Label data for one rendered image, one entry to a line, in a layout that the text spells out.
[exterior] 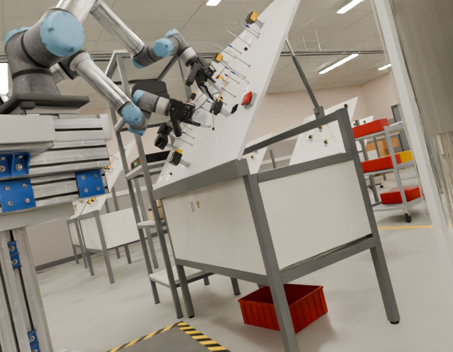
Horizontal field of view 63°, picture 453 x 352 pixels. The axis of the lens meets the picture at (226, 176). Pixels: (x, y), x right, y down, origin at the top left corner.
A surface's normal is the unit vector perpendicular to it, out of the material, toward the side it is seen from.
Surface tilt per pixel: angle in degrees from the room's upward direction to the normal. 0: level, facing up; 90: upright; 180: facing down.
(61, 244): 90
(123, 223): 90
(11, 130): 90
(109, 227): 90
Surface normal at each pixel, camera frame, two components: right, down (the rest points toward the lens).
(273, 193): 0.44, -0.14
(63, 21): 0.82, -0.11
